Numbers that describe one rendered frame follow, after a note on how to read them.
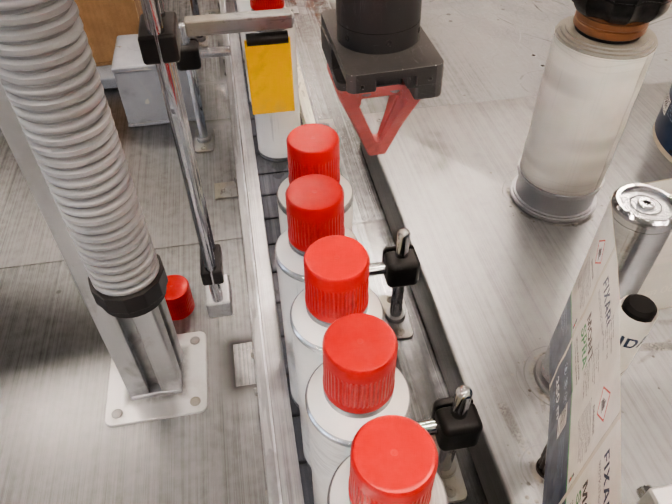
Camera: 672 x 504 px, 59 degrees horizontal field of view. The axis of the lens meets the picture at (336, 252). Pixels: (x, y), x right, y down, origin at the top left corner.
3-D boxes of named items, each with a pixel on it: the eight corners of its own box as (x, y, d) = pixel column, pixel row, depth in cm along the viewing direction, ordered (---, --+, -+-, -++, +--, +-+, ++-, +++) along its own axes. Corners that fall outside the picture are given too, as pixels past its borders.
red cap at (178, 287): (201, 305, 60) (196, 284, 58) (174, 326, 58) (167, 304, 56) (180, 289, 61) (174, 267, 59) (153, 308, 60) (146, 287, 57)
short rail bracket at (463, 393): (466, 483, 47) (494, 405, 38) (389, 497, 46) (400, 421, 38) (453, 445, 49) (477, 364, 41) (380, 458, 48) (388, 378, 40)
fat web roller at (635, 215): (601, 397, 47) (706, 223, 33) (547, 407, 46) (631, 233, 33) (575, 350, 50) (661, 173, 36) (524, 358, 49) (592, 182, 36)
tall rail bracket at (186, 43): (248, 142, 80) (232, 23, 68) (193, 148, 79) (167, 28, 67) (246, 129, 82) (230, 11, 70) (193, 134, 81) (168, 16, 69)
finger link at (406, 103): (401, 116, 52) (406, 9, 45) (425, 164, 47) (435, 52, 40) (325, 126, 51) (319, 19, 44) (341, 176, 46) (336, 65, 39)
